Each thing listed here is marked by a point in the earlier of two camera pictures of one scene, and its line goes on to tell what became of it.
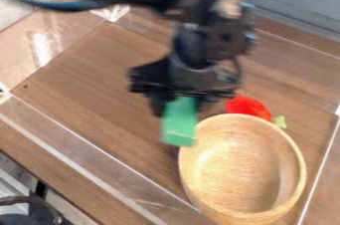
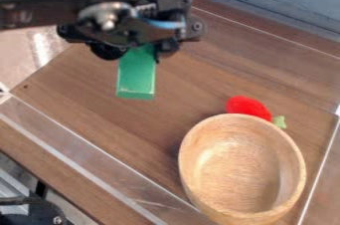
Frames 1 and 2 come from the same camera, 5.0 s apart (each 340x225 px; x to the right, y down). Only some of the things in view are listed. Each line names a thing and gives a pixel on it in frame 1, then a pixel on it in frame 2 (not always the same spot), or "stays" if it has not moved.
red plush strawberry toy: (246, 105) stays
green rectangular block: (179, 120) to (136, 72)
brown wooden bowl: (243, 171) stays
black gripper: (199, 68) to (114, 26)
